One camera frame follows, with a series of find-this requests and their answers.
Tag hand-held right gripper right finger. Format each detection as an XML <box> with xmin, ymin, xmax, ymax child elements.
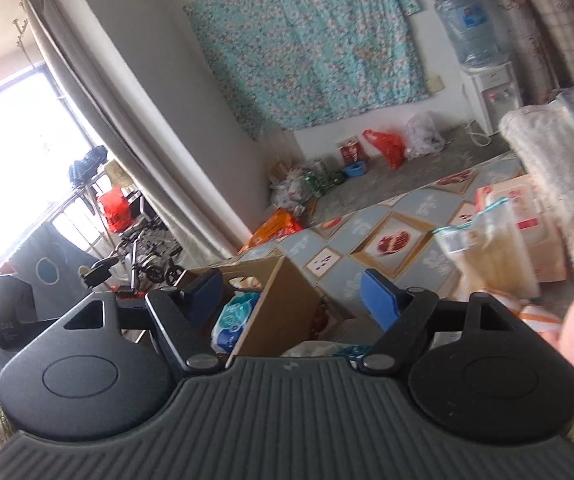
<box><xmin>359</xmin><ymin>269</ymin><xmax>518</xmax><ymax>373</ymax></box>

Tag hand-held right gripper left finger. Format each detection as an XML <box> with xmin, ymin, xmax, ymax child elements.
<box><xmin>62</xmin><ymin>268</ymin><xmax>224</xmax><ymax>373</ymax></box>

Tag blue white tissue pack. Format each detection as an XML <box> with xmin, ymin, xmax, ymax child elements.
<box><xmin>211</xmin><ymin>291</ymin><xmax>261</xmax><ymax>354</ymax></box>

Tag cardboard box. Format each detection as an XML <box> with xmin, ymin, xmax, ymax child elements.
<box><xmin>186</xmin><ymin>255</ymin><xmax>324</xmax><ymax>359</ymax></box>

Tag orange white plush toy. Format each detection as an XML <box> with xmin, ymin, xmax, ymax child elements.
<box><xmin>487</xmin><ymin>291</ymin><xmax>564</xmax><ymax>337</ymax></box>

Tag dark blue circle-print blanket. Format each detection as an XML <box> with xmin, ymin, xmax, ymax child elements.
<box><xmin>0</xmin><ymin>221</ymin><xmax>98</xmax><ymax>413</ymax></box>

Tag pomegranate print mat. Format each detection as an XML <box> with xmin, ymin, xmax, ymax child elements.
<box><xmin>239</xmin><ymin>152</ymin><xmax>535</xmax><ymax>333</ymax></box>

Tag folded stroller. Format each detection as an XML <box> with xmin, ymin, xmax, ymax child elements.
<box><xmin>116</xmin><ymin>194</ymin><xmax>188</xmax><ymax>287</ymax></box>

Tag orange plastic bag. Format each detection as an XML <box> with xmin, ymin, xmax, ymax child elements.
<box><xmin>239</xmin><ymin>208</ymin><xmax>304</xmax><ymax>253</ymax></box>

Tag clear zip bag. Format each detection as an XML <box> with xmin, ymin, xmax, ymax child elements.
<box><xmin>433</xmin><ymin>197</ymin><xmax>541</xmax><ymax>297</ymax></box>

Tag red plastic basket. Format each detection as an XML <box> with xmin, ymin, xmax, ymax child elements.
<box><xmin>97</xmin><ymin>186</ymin><xmax>134</xmax><ymax>232</ymax></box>

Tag pack of green bottles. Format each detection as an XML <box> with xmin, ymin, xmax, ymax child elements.
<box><xmin>306</xmin><ymin>160</ymin><xmax>346</xmax><ymax>197</ymax></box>

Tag pile of plastic bags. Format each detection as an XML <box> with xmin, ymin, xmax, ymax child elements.
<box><xmin>268</xmin><ymin>164</ymin><xmax>318</xmax><ymax>213</ymax></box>

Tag red plastic bag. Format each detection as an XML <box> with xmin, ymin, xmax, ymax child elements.
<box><xmin>363</xmin><ymin>129</ymin><xmax>408</xmax><ymax>169</ymax></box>

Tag white plastic bag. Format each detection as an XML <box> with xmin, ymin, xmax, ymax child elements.
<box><xmin>406</xmin><ymin>112</ymin><xmax>446</xmax><ymax>157</ymax></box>

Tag blue hanging clothes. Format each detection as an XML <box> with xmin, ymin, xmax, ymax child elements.
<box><xmin>68</xmin><ymin>145</ymin><xmax>108</xmax><ymax>187</ymax></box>

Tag pink carton package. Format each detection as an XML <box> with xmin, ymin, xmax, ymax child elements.
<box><xmin>475</xmin><ymin>174</ymin><xmax>568</xmax><ymax>284</ymax></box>

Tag beige curtain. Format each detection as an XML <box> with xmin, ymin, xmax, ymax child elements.
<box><xmin>16</xmin><ymin>0</ymin><xmax>248</xmax><ymax>257</ymax></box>

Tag white fluffy blanket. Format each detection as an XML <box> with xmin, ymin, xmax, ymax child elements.
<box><xmin>498</xmin><ymin>91</ymin><xmax>574</xmax><ymax>292</ymax></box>

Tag white water dispenser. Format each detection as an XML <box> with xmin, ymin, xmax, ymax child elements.
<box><xmin>459</xmin><ymin>61</ymin><xmax>524</xmax><ymax>137</ymax></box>

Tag blue water jug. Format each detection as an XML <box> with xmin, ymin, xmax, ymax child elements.
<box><xmin>434</xmin><ymin>0</ymin><xmax>501</xmax><ymax>69</ymax></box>

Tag pink floral rolled mat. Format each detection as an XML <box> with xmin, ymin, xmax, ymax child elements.
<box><xmin>484</xmin><ymin>0</ymin><xmax>564</xmax><ymax>107</ymax></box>

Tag white power cable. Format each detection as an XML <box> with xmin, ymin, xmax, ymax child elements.
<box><xmin>466</xmin><ymin>119</ymin><xmax>491</xmax><ymax>147</ymax></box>

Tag teal floral wall cloth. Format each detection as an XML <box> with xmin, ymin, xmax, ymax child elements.
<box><xmin>183</xmin><ymin>0</ymin><xmax>430</xmax><ymax>139</ymax></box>

